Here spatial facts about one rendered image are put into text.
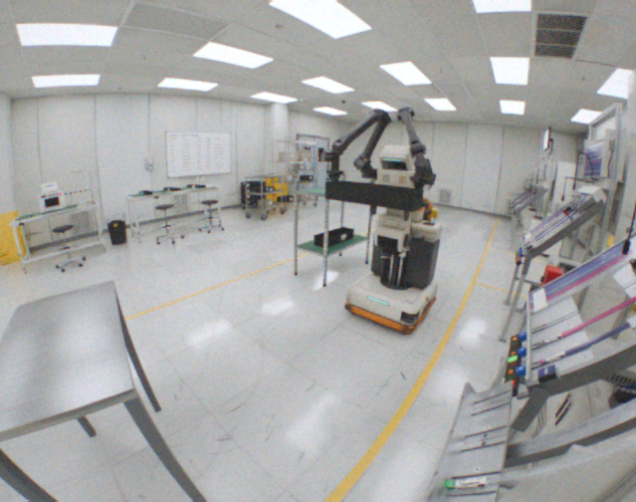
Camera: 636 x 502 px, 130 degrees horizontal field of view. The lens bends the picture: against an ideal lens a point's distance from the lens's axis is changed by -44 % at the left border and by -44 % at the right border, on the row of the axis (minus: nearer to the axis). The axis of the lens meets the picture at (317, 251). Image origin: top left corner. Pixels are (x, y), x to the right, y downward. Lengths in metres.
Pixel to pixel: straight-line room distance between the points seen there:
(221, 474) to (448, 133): 9.83
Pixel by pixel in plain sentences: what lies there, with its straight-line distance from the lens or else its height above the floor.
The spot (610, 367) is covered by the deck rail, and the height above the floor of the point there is 0.86.
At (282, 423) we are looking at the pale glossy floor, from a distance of 1.50.
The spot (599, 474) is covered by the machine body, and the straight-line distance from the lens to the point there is 1.20.
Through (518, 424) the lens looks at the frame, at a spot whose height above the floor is 0.61.
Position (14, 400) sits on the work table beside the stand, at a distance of 0.83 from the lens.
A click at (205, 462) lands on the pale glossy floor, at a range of 1.44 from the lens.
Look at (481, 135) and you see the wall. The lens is 9.64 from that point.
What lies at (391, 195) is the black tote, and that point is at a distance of 1.44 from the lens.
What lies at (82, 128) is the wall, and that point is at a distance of 6.47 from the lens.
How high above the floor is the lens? 1.24
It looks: 19 degrees down
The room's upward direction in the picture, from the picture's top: 1 degrees clockwise
